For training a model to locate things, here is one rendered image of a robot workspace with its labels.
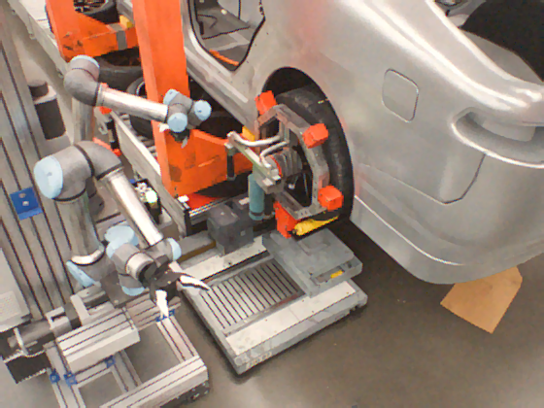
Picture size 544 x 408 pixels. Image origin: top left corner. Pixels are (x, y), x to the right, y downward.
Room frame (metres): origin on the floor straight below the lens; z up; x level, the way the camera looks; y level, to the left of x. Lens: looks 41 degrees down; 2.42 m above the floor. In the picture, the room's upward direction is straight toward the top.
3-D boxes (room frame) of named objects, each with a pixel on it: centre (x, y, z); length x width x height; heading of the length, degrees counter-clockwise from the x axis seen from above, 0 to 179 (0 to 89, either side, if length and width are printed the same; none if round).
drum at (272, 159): (2.10, -0.03, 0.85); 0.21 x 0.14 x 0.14; 123
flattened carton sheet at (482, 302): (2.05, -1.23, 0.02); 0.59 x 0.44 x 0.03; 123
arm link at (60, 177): (1.34, 0.64, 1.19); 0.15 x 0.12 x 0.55; 138
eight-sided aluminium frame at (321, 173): (2.14, -0.09, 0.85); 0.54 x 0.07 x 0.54; 33
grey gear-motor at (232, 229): (2.35, 0.16, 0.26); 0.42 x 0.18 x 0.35; 123
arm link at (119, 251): (1.17, 0.45, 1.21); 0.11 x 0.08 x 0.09; 48
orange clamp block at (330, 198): (1.88, -0.26, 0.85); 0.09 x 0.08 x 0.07; 33
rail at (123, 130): (3.44, 1.15, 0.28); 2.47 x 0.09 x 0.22; 33
